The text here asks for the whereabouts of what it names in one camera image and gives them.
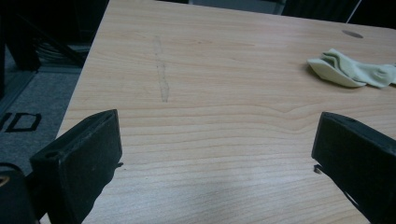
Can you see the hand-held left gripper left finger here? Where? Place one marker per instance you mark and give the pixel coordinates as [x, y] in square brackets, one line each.
[77, 161]

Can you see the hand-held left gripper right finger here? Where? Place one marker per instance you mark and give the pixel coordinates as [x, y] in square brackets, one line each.
[358, 155]

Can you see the pale green sock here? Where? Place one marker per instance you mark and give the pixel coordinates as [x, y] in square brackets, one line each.
[348, 73]

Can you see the black metal stand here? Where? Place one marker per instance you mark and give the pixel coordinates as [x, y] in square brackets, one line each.
[21, 46]

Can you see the white desk frame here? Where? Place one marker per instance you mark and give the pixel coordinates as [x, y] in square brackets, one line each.
[354, 11]

